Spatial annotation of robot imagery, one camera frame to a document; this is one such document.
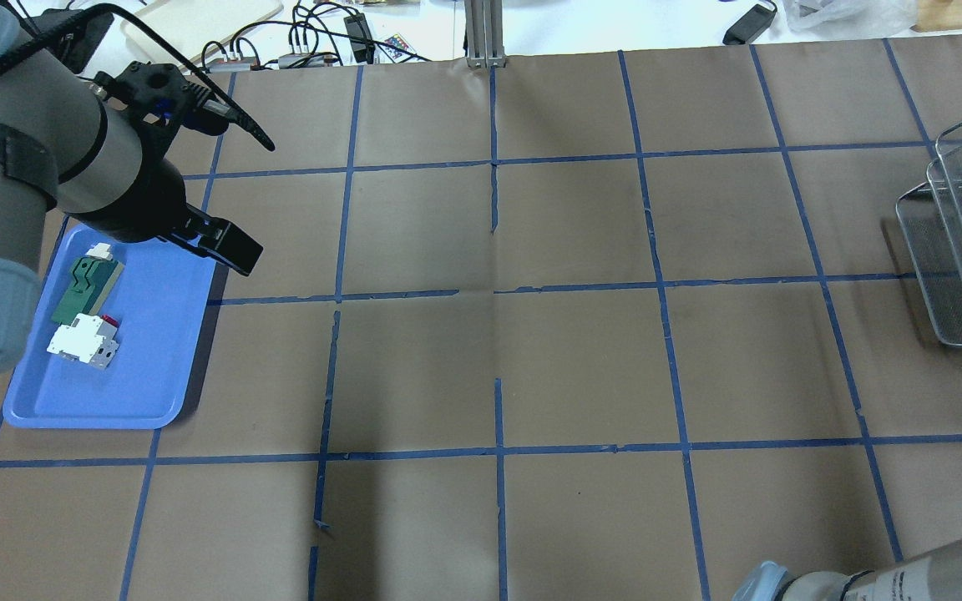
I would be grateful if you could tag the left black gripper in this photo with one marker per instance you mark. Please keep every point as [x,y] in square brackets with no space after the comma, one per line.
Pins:
[132,199]

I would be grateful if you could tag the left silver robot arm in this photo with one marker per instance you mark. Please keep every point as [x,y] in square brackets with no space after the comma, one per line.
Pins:
[96,150]

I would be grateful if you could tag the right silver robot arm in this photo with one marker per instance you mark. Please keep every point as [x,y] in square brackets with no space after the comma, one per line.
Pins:
[934,575]

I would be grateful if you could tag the green terminal block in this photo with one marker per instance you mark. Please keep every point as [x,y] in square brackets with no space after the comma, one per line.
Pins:
[90,280]

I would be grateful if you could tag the blue plastic tray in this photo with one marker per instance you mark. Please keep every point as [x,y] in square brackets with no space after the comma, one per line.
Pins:
[126,366]

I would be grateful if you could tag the white circuit breaker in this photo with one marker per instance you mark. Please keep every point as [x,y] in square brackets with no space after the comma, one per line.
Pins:
[91,340]

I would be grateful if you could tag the black power adapter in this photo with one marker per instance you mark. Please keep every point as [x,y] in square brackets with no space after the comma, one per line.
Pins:
[753,23]

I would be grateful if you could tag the clear plastic bag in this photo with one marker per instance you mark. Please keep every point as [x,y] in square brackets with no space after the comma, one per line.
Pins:
[851,19]

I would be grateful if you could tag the wooden board stand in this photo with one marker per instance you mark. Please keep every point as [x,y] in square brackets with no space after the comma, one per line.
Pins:
[938,16]

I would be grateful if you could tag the aluminium frame post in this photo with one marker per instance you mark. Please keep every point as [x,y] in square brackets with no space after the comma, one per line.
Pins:
[484,34]

